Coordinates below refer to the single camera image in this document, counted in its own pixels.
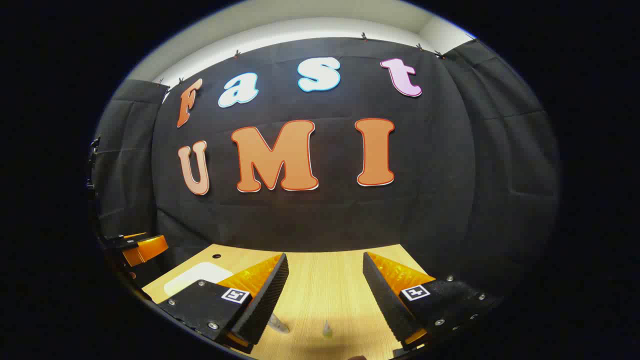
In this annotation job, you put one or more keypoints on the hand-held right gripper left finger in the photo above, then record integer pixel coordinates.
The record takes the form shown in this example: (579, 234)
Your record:
(265, 305)

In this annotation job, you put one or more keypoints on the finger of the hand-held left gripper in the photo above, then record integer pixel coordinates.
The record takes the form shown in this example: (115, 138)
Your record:
(117, 242)
(147, 250)

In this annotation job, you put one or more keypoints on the small grey green cream tube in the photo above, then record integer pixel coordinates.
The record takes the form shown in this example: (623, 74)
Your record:
(327, 330)

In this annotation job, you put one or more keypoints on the large white green cream tube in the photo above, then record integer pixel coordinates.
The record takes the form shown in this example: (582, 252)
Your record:
(278, 325)

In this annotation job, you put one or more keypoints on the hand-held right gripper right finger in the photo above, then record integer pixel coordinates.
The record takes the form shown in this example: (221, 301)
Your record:
(382, 300)

